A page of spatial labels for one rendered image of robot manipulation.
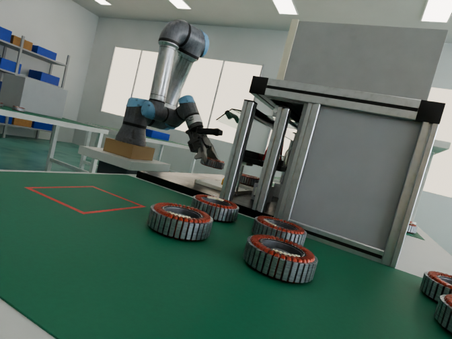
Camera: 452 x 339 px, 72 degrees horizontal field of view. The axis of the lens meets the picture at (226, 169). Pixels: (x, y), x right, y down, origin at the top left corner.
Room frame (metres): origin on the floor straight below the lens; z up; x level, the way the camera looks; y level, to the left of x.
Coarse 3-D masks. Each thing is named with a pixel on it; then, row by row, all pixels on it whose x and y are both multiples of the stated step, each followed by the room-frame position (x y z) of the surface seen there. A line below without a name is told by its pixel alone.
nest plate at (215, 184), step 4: (196, 180) 1.04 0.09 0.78; (200, 180) 1.04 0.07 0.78; (204, 180) 1.07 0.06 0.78; (208, 180) 1.09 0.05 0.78; (212, 180) 1.12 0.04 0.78; (216, 180) 1.15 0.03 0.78; (204, 184) 1.03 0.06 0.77; (208, 184) 1.02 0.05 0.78; (212, 184) 1.02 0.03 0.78; (216, 184) 1.04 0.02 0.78; (220, 184) 1.07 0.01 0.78; (216, 188) 1.01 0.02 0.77; (220, 188) 1.00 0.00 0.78; (240, 188) 1.10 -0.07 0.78; (244, 188) 1.13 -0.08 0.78; (240, 192) 1.03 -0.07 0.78; (244, 192) 1.07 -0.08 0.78; (248, 192) 1.11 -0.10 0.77
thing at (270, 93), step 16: (256, 80) 0.83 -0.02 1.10; (272, 80) 0.82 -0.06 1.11; (256, 96) 0.87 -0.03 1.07; (272, 96) 0.81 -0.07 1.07; (288, 96) 0.80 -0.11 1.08; (304, 96) 0.78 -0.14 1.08; (320, 96) 0.77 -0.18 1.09; (336, 96) 0.75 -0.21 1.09; (352, 96) 0.73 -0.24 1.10; (368, 96) 0.72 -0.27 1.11; (384, 96) 0.71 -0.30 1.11; (368, 112) 0.72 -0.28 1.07; (384, 112) 0.70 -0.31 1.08; (400, 112) 0.69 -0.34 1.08; (416, 112) 0.68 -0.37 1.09; (432, 112) 0.67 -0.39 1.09
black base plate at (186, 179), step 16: (144, 176) 0.98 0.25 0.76; (160, 176) 0.98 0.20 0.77; (176, 176) 1.08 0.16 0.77; (192, 176) 1.19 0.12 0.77; (208, 176) 1.33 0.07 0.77; (224, 176) 1.51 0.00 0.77; (192, 192) 0.90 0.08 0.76; (208, 192) 0.91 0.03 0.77; (240, 208) 0.84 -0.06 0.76; (272, 208) 0.92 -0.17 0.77
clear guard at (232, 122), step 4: (232, 108) 1.23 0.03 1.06; (228, 112) 1.24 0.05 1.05; (232, 112) 1.26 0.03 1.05; (236, 112) 1.28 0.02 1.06; (240, 112) 1.26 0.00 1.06; (220, 116) 1.24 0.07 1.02; (224, 116) 1.25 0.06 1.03; (228, 116) 1.27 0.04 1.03; (232, 116) 1.29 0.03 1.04; (236, 116) 1.31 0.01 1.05; (268, 116) 1.16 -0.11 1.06; (272, 116) 1.16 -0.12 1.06; (220, 120) 1.27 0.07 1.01; (224, 120) 1.29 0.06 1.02; (228, 120) 1.31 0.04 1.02; (232, 120) 1.33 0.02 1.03; (236, 120) 1.35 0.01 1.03; (292, 120) 1.13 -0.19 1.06; (228, 124) 1.35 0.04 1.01; (232, 124) 1.37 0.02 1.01; (236, 124) 1.40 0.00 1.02; (288, 124) 1.25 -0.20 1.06; (296, 124) 1.19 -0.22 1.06; (236, 128) 1.44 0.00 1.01; (292, 128) 1.36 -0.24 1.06
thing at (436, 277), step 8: (424, 272) 0.55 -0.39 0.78; (432, 272) 0.55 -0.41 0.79; (440, 272) 0.56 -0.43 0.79; (424, 280) 0.53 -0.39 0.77; (432, 280) 0.51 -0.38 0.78; (440, 280) 0.51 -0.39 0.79; (448, 280) 0.55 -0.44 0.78; (424, 288) 0.53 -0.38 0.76; (432, 288) 0.51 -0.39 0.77; (440, 288) 0.50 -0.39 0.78; (448, 288) 0.49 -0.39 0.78; (432, 296) 0.51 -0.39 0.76; (440, 296) 0.44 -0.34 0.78; (448, 296) 0.43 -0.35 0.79; (440, 304) 0.42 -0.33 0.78; (448, 304) 0.41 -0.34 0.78; (440, 312) 0.42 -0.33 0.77; (448, 312) 0.40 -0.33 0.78; (440, 320) 0.41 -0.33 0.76; (448, 320) 0.40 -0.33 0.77; (448, 328) 0.39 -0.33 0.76
